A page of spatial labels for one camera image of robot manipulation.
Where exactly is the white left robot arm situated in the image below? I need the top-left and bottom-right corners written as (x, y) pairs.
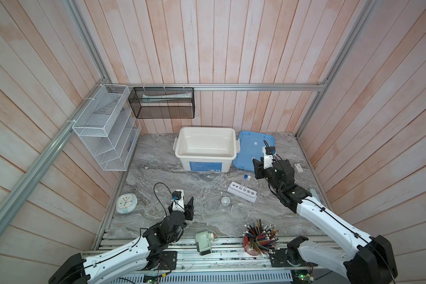
top-left (48, 198), bottom-right (194, 284)

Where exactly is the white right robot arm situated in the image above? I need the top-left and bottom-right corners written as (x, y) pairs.
top-left (253, 157), bottom-right (398, 284)

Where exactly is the white test tube rack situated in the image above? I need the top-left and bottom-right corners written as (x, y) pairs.
top-left (227, 182), bottom-right (257, 203)

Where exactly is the blue plastic bin lid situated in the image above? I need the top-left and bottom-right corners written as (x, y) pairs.
top-left (233, 131), bottom-right (275, 172)

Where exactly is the green white box device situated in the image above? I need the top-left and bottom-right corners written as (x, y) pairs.
top-left (195, 231), bottom-right (217, 256)

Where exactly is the small glass dish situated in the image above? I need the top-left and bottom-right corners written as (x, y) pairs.
top-left (221, 196), bottom-right (230, 206)

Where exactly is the white plastic storage bin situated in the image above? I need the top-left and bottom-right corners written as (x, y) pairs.
top-left (173, 127), bottom-right (240, 173)

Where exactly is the cup of coloured pencils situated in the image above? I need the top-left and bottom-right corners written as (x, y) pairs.
top-left (242, 219), bottom-right (279, 257)

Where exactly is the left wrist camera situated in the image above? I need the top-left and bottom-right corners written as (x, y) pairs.
top-left (172, 189), bottom-right (185, 213)

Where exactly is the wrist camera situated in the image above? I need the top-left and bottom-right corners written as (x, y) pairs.
top-left (172, 189), bottom-right (185, 213)
top-left (263, 146), bottom-right (276, 169)

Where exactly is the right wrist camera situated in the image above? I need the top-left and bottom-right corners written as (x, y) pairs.
top-left (263, 146), bottom-right (276, 169)

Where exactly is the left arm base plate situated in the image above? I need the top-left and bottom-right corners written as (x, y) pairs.
top-left (144, 251), bottom-right (178, 271)

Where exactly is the round white wall clock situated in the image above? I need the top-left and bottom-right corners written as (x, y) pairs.
top-left (115, 193), bottom-right (137, 214)

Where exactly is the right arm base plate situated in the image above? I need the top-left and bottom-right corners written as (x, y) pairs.
top-left (270, 248), bottom-right (317, 267)

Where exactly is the aluminium horizontal wall rail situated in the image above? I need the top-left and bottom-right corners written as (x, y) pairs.
top-left (112, 83), bottom-right (326, 92)

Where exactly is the white wire wall rack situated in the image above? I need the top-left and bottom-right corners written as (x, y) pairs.
top-left (72, 84), bottom-right (142, 172)

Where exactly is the black mesh wall shelf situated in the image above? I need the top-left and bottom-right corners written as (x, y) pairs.
top-left (128, 86), bottom-right (195, 119)

